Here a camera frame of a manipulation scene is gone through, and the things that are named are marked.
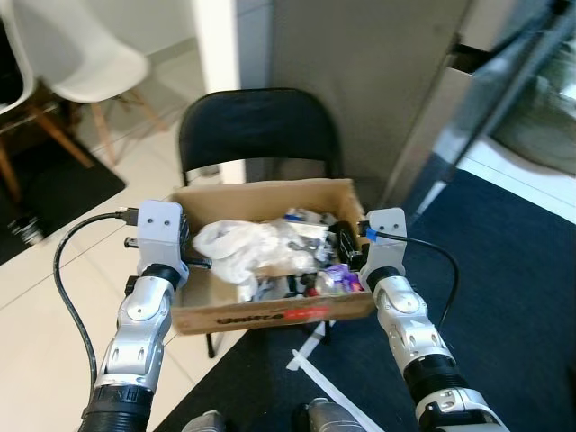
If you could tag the brown cardboard box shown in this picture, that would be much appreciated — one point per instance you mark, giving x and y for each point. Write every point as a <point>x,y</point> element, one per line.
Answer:
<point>270,315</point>

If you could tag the dark blue carpet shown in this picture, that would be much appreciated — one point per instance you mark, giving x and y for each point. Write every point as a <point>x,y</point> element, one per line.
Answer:
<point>504,297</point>

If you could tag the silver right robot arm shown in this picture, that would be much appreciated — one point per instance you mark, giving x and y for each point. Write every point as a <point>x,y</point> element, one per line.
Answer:
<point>414,337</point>

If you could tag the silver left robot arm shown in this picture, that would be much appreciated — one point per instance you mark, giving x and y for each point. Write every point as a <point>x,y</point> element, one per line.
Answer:
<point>135,337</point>

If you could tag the white crumpled plastic bag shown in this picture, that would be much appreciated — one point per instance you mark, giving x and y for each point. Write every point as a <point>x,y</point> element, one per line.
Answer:
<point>243,247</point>

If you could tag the grey left robot foot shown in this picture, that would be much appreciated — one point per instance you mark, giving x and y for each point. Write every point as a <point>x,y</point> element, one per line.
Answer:
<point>202,423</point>

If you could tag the white floor tape strip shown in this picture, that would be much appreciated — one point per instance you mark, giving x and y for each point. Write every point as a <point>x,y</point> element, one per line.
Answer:
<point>310,373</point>

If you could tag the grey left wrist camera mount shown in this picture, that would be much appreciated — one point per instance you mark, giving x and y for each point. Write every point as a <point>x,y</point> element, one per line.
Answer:
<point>158,229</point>

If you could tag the grey robot foot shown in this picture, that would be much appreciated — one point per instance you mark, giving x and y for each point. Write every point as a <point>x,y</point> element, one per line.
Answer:
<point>202,423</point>
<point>331,418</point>

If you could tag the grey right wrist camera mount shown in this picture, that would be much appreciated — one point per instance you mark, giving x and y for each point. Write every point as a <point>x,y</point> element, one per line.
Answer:
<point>385,238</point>

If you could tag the black folding chair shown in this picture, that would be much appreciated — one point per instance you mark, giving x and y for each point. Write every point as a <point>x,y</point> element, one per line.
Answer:
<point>256,130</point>

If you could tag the small caster wheel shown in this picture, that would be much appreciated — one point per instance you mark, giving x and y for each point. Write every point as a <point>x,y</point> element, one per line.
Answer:
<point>25,229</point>

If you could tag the purple snack wrapper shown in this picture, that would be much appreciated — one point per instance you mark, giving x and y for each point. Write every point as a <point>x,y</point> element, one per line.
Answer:
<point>340,277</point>

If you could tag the white chair with wooden legs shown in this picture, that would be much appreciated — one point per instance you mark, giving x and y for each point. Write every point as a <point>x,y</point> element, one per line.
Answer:
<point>13,85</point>
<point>85,58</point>

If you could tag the black floor mat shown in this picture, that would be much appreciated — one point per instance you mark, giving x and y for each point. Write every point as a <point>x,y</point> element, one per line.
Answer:
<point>54,189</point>

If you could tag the grey right robot foot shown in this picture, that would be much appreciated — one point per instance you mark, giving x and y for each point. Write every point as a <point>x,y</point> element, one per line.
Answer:
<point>331,418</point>

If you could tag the grey filled rubbish bag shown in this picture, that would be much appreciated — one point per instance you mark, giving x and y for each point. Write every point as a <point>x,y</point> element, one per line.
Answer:
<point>544,117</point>

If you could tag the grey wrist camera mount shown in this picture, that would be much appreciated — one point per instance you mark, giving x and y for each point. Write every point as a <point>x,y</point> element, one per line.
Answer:
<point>385,238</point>
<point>158,229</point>

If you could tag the silver foil wrapper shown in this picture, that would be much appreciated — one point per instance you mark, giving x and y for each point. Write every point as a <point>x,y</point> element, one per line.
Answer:
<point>310,217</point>

